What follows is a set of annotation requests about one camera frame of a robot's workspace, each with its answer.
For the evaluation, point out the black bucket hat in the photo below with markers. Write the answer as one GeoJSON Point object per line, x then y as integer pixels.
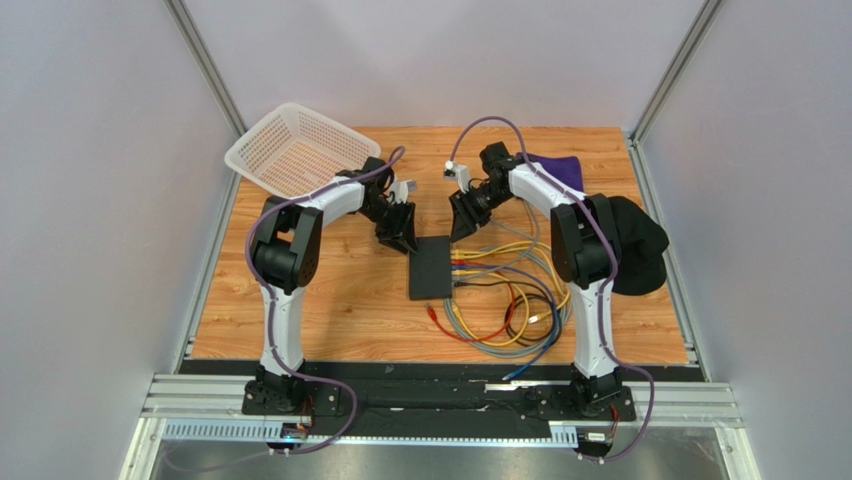
{"type": "Point", "coordinates": [642, 243]}

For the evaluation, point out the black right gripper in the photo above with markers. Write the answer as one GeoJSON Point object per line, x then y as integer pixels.
{"type": "Point", "coordinates": [468, 207]}

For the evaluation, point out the purple folded cloth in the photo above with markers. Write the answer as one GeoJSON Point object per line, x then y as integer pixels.
{"type": "Point", "coordinates": [567, 170]}

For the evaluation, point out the white plastic basket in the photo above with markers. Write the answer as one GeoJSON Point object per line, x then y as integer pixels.
{"type": "Point", "coordinates": [294, 150]}

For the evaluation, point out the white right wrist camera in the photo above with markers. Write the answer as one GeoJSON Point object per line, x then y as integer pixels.
{"type": "Point", "coordinates": [459, 173]}

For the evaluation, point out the black network switch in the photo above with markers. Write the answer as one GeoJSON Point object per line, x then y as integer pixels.
{"type": "Point", "coordinates": [430, 272]}

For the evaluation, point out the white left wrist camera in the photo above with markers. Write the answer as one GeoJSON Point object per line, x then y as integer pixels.
{"type": "Point", "coordinates": [400, 190]}

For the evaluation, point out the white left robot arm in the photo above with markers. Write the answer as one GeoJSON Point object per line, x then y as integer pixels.
{"type": "Point", "coordinates": [283, 252]}

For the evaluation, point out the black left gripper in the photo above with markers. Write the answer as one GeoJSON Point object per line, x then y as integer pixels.
{"type": "Point", "coordinates": [402, 235]}

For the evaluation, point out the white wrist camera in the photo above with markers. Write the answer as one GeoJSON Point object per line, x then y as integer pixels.
{"type": "Point", "coordinates": [459, 173]}
{"type": "Point", "coordinates": [400, 190]}

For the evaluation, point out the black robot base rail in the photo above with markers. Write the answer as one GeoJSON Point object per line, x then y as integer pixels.
{"type": "Point", "coordinates": [432, 400]}

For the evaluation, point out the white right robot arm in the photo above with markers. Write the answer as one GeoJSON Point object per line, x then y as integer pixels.
{"type": "Point", "coordinates": [590, 235]}

